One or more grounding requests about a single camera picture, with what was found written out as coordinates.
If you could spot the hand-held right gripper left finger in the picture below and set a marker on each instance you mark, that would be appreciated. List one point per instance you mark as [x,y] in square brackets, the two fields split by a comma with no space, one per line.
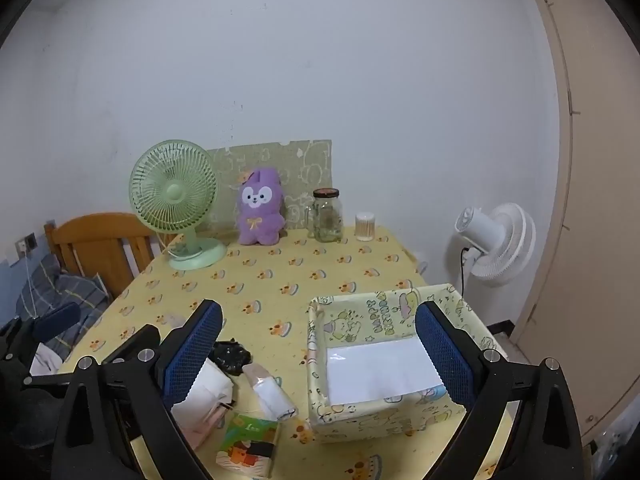
[192,355]

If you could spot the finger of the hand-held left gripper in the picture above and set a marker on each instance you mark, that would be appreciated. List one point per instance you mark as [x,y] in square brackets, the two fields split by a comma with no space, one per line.
[57,321]

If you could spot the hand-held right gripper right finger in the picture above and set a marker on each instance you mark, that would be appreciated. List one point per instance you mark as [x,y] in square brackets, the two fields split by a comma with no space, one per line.
[444,355]

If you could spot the pastel cartoon tissue pack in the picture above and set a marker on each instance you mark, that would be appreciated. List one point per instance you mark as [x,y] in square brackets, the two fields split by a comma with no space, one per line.
[210,390]

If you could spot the black item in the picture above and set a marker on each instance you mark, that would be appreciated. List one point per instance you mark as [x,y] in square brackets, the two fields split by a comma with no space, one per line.
[232,357]

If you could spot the pink white cloth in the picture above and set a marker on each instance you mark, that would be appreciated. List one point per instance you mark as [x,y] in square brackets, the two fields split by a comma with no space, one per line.
[270,395]

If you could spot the green orange tissue packet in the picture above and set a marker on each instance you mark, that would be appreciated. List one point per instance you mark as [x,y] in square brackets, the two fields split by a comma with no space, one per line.
[247,445]

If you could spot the printed storage box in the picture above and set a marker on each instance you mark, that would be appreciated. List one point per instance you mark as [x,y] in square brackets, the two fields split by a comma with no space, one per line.
[360,422]

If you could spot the grey plaid blanket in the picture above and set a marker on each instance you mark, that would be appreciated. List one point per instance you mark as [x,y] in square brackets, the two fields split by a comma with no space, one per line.
[75,290]

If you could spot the yellow printed tablecloth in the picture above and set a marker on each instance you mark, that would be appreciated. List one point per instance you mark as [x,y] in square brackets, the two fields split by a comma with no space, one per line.
[280,280]

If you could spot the white standing fan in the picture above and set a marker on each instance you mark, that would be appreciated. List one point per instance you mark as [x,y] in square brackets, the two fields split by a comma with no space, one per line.
[500,245]

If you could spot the cotton swab container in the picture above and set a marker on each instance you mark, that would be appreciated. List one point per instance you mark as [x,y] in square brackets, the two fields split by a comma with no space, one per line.
[365,227]

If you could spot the purple plush bunny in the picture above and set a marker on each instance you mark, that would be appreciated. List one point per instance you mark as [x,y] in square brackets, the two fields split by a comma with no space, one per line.
[260,210]

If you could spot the green desk fan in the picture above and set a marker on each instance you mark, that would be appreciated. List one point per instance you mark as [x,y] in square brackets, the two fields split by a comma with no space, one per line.
[172,192]

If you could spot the glass jar with lid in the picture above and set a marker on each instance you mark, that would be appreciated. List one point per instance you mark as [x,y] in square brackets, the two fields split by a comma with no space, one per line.
[327,220]

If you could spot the clear plastic bag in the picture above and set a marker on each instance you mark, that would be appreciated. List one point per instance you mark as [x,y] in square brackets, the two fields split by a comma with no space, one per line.
[612,447]

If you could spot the beige door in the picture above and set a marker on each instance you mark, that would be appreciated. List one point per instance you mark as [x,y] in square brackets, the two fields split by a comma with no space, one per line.
[600,160]

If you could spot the wall socket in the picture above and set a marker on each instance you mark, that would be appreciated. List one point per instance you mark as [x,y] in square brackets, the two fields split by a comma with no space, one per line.
[27,243]

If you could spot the green printed wall sheet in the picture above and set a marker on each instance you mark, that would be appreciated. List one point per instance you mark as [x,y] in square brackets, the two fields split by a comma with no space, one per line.
[300,170]

